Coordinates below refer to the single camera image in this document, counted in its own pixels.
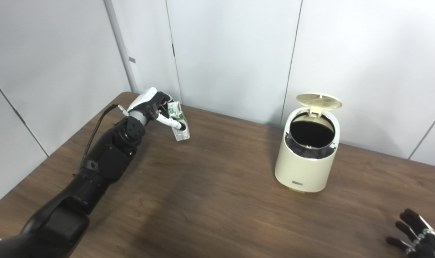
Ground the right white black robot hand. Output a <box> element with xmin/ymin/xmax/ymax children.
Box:
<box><xmin>386</xmin><ymin>209</ymin><xmax>435</xmax><ymax>258</ymax></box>

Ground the cream-colored bin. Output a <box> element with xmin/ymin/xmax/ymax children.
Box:
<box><xmin>274</xmin><ymin>107</ymin><xmax>340</xmax><ymax>194</ymax></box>

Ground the green white milk carton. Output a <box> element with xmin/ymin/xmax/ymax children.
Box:
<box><xmin>166</xmin><ymin>101</ymin><xmax>190</xmax><ymax>141</ymax></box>

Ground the cream round bin lid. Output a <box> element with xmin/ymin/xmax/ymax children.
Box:
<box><xmin>296</xmin><ymin>94</ymin><xmax>343</xmax><ymax>117</ymax></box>

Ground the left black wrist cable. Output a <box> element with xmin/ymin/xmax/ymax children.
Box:
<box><xmin>80</xmin><ymin>104</ymin><xmax>129</xmax><ymax>169</ymax></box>

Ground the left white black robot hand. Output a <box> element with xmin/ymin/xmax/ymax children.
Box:
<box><xmin>127</xmin><ymin>87</ymin><xmax>187</xmax><ymax>131</ymax></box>

